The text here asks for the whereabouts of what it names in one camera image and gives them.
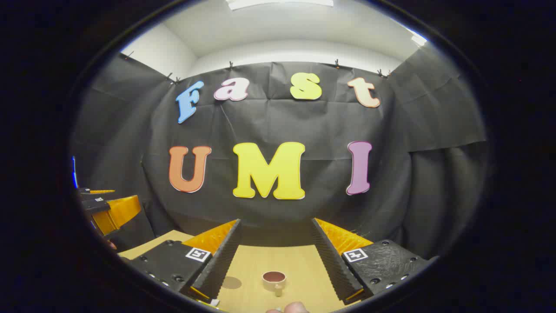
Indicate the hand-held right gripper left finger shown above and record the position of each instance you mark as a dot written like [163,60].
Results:
[221,261]

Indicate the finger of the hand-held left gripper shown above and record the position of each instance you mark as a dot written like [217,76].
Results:
[115,213]
[93,191]

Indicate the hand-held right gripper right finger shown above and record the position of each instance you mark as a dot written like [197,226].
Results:
[330,261]

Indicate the round brown coaster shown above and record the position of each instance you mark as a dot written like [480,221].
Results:
[231,283]

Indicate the beige cup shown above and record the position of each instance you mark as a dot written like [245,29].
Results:
[273,281]

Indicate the wooden desktop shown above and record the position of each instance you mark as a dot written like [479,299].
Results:
[299,269]

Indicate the blue lit screen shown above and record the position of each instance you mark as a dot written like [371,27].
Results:
[74,171]

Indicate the black backdrop cloth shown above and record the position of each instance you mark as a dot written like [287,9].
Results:
[269,126]

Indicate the ceiling light panel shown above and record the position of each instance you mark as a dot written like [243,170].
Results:
[278,3]
[419,40]

